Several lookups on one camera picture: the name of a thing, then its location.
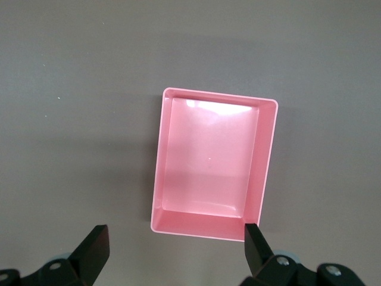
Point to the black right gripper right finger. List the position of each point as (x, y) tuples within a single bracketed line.
[(259, 256)]

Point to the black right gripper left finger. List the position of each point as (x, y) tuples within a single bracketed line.
[(89, 256)]

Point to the pink plastic box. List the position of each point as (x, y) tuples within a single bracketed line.
[(208, 164)]

